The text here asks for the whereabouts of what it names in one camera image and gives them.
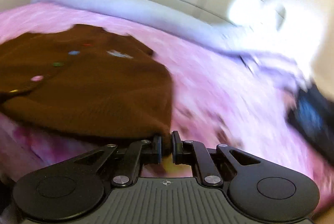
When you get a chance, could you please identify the pink rose blanket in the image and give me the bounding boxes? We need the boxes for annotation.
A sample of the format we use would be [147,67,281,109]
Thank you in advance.
[1,3,333,211]

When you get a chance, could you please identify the lavender striped quilt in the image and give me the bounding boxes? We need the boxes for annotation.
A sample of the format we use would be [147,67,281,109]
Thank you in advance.
[31,0,311,88]

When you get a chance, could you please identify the brown knitted vest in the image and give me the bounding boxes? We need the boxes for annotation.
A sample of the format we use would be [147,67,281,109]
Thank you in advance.
[1,25,173,139]

